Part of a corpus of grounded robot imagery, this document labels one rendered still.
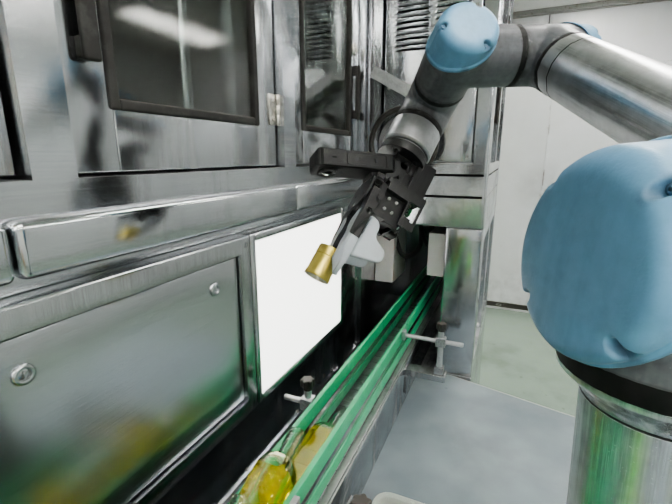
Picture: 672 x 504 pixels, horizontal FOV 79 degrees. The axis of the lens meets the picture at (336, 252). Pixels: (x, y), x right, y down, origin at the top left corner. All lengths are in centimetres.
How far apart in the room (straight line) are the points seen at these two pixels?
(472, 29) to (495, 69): 6
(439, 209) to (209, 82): 80
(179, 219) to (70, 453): 30
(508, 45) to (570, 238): 37
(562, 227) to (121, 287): 46
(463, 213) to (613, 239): 106
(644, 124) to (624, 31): 420
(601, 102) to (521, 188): 354
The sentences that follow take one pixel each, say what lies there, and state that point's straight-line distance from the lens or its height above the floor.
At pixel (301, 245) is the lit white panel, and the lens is 90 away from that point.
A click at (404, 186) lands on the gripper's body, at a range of 56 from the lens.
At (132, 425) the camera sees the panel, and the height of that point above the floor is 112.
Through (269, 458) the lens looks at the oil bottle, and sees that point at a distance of 71.
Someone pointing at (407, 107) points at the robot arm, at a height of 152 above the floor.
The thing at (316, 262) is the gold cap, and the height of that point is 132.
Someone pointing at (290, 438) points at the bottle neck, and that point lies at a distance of 74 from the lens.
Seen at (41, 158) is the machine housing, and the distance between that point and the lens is 52.
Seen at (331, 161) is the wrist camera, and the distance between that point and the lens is 54.
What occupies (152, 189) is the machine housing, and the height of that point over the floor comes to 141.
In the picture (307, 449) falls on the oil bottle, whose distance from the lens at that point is 82.
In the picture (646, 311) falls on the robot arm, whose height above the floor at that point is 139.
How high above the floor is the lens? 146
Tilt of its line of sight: 13 degrees down
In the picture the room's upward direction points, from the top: straight up
